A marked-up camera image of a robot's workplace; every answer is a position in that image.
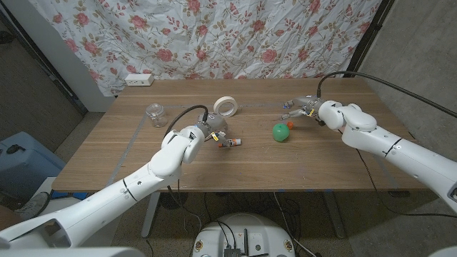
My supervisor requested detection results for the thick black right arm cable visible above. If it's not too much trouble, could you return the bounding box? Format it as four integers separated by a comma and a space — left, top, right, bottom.
316, 70, 457, 119

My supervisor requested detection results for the black backdrop stand pole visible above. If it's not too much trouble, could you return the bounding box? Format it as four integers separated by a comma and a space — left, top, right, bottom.
343, 0, 396, 79

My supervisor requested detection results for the clear glass jar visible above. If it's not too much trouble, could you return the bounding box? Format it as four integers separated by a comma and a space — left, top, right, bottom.
145, 103, 169, 129

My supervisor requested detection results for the white table leg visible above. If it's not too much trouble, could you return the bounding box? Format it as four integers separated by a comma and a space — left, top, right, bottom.
141, 191, 161, 238

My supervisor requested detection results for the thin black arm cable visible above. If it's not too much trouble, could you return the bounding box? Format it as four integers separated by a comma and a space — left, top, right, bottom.
355, 148, 457, 218
176, 179, 204, 231

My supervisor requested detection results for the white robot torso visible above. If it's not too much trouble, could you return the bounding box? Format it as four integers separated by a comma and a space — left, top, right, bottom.
192, 212, 296, 257

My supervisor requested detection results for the person bare leg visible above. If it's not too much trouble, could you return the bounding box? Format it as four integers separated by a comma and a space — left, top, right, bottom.
0, 205, 22, 231

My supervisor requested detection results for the black round floor object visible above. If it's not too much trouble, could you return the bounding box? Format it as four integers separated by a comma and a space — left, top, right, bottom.
159, 192, 189, 211

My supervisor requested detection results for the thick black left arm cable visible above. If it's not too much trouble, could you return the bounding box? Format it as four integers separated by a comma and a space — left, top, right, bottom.
163, 104, 210, 141

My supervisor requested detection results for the blue plastic piece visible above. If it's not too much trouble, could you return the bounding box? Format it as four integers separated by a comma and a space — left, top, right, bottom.
51, 191, 89, 201

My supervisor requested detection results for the grey sneaker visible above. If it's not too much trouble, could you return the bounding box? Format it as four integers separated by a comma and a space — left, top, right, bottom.
14, 191, 51, 219

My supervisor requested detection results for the orange glue stick body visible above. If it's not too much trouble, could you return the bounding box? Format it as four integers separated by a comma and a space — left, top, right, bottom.
218, 138, 242, 148

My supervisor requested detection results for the white power strip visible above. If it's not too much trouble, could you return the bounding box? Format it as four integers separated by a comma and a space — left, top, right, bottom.
124, 73, 155, 87

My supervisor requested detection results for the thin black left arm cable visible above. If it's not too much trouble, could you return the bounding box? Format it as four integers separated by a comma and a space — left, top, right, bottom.
176, 179, 204, 231

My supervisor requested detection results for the white floor cable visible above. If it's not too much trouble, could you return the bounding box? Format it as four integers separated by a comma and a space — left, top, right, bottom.
273, 192, 317, 257

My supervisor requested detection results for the green ball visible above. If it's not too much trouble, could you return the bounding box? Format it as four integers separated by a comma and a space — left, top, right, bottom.
272, 123, 291, 143

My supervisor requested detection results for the cream masking tape roll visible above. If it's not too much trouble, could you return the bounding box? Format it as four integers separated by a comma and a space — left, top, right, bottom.
213, 95, 239, 119

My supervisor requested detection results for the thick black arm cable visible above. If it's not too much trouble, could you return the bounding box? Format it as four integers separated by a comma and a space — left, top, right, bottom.
316, 70, 457, 119
163, 104, 210, 141

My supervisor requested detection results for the grey table leg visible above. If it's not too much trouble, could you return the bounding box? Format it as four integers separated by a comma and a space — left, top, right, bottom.
322, 191, 348, 239

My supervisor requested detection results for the floral backdrop cloth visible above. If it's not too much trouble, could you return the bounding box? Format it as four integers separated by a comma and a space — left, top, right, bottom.
28, 0, 383, 97

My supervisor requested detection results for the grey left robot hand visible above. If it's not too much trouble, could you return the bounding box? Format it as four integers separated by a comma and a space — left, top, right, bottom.
196, 112, 232, 148

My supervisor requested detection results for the blue plastic container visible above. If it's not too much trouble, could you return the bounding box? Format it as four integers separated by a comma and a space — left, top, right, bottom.
0, 131, 67, 201

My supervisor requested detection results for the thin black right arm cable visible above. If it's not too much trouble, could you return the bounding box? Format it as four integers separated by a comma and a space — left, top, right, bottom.
355, 148, 457, 218

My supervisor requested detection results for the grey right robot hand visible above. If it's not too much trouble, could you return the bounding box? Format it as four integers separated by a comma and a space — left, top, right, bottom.
281, 95, 324, 121

